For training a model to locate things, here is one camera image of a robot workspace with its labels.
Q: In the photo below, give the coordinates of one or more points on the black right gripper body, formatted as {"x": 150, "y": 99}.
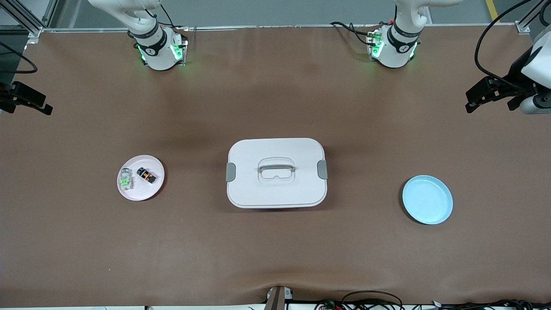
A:
{"x": 9, "y": 94}

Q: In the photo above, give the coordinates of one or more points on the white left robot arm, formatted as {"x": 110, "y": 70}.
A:
{"x": 398, "y": 47}

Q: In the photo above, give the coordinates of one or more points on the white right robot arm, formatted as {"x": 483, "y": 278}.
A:
{"x": 157, "y": 51}

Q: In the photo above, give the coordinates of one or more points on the white lidded box grey latches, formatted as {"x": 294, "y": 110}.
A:
{"x": 258, "y": 189}

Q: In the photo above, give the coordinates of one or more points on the light blue round plate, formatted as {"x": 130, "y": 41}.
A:
{"x": 428, "y": 202}

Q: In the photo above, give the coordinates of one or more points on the pink round plate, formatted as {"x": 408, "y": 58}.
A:
{"x": 148, "y": 189}

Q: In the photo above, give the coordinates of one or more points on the brown table cover mat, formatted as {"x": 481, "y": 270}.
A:
{"x": 275, "y": 258}

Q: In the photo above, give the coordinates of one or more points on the aluminium corner frame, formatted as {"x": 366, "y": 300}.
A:
{"x": 523, "y": 28}
{"x": 34, "y": 31}

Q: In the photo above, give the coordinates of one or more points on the aluminium table edge rail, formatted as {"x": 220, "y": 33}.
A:
{"x": 224, "y": 28}

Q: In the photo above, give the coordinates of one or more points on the grey metal clamp bracket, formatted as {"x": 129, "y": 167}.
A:
{"x": 275, "y": 301}

